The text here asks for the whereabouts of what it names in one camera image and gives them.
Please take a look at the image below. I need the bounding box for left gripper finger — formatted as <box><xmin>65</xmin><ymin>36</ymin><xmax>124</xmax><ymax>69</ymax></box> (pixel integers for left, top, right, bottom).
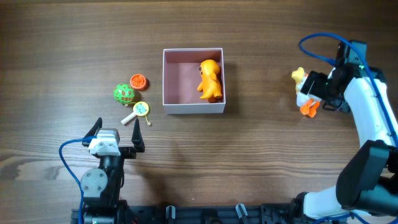
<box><xmin>83</xmin><ymin>117</ymin><xmax>103</xmax><ymax>144</ymax></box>
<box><xmin>131</xmin><ymin>119</ymin><xmax>145</xmax><ymax>149</ymax></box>

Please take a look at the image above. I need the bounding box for white duck toy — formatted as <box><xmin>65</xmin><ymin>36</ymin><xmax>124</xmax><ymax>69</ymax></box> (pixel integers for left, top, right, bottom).
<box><xmin>292</xmin><ymin>67</ymin><xmax>321</xmax><ymax>118</ymax></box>

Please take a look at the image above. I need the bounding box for yellow wooden rattle drum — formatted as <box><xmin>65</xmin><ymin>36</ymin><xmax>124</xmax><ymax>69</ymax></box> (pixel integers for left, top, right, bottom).
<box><xmin>121</xmin><ymin>101</ymin><xmax>152</xmax><ymax>126</ymax></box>

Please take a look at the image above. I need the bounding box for green patterned ball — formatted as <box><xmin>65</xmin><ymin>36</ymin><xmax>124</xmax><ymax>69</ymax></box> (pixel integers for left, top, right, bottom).
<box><xmin>113</xmin><ymin>83</ymin><xmax>135</xmax><ymax>105</ymax></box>

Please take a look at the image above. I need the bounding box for orange round cap toy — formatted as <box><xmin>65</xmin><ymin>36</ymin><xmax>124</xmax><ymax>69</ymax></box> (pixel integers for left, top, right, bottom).
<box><xmin>130</xmin><ymin>73</ymin><xmax>148</xmax><ymax>91</ymax></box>

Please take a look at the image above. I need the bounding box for orange dinosaur toy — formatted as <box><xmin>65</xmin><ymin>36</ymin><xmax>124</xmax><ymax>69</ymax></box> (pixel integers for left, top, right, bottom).
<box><xmin>197</xmin><ymin>59</ymin><xmax>223</xmax><ymax>103</ymax></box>

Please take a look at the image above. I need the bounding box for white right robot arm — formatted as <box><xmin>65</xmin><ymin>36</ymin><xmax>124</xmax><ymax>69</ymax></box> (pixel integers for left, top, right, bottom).
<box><xmin>287</xmin><ymin>37</ymin><xmax>397</xmax><ymax>223</ymax></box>

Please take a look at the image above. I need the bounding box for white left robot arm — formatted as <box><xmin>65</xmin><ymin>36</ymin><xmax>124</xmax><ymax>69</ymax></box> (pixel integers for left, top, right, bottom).
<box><xmin>77</xmin><ymin>118</ymin><xmax>145</xmax><ymax>223</ymax></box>

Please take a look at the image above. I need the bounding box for white cardboard box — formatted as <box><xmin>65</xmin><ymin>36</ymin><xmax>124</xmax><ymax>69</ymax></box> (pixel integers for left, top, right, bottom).
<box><xmin>162</xmin><ymin>48</ymin><xmax>226</xmax><ymax>114</ymax></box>

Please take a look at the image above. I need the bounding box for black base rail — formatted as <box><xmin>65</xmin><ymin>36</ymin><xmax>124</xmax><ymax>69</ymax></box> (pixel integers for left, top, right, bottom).
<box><xmin>82</xmin><ymin>203</ymin><xmax>314</xmax><ymax>224</ymax></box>

